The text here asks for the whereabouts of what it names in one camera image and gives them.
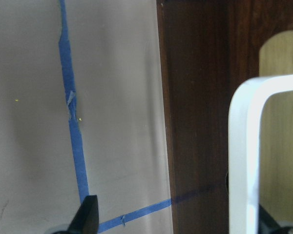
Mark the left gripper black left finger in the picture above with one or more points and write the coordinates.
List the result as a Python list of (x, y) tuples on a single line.
[(86, 220)]

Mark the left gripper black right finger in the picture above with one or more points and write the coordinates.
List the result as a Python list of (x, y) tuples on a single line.
[(266, 224)]

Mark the wooden drawer with white handle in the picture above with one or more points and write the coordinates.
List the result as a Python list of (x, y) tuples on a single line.
[(207, 49)]

